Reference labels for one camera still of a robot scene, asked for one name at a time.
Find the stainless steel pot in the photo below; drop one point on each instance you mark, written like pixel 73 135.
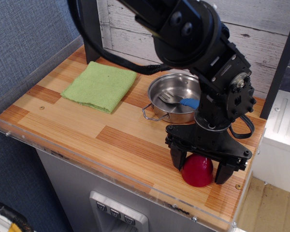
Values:
pixel 183 85

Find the white toy sink counter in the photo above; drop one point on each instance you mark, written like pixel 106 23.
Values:
pixel 272 161

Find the grey cabinet with dispenser panel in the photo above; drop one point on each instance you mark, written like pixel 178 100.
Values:
pixel 94 203

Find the blue handled metal spatula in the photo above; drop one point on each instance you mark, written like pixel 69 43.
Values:
pixel 170 98

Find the clear acrylic guard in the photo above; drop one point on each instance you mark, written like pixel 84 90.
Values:
pixel 124 146

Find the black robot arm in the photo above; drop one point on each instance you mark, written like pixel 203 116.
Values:
pixel 188 34

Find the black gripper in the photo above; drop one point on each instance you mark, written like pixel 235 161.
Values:
pixel 218 145

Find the black post right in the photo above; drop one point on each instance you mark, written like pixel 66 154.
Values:
pixel 277 79

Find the green folded cloth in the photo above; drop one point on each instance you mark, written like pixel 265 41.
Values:
pixel 100 87

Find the red toy potato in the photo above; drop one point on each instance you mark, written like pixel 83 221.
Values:
pixel 197 170

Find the yellow tape object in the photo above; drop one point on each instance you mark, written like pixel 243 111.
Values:
pixel 14 228

